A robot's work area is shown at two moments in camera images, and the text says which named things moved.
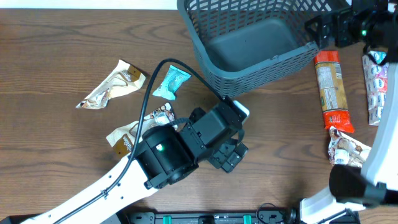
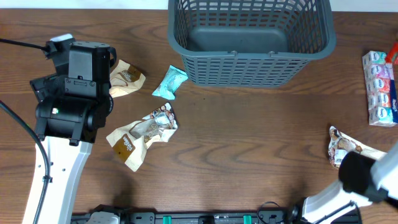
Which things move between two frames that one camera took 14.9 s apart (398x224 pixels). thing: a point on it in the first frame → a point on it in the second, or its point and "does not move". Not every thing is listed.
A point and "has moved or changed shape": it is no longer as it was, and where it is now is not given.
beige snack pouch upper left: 125,78 does not move
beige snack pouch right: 344,150 does not move
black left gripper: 229,166 → 45,88
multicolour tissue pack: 375,76 does not move
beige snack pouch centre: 124,142 does not move
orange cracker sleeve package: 336,113 has moved or changed shape
